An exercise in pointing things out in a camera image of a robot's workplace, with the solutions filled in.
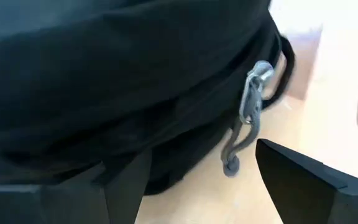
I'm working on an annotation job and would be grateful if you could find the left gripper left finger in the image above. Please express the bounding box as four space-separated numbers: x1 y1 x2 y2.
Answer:
0 150 152 224

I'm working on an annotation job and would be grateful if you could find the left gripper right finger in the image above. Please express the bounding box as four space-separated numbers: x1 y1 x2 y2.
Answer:
255 138 358 224

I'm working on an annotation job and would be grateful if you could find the black backpack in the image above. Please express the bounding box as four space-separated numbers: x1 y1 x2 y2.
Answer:
0 0 296 197

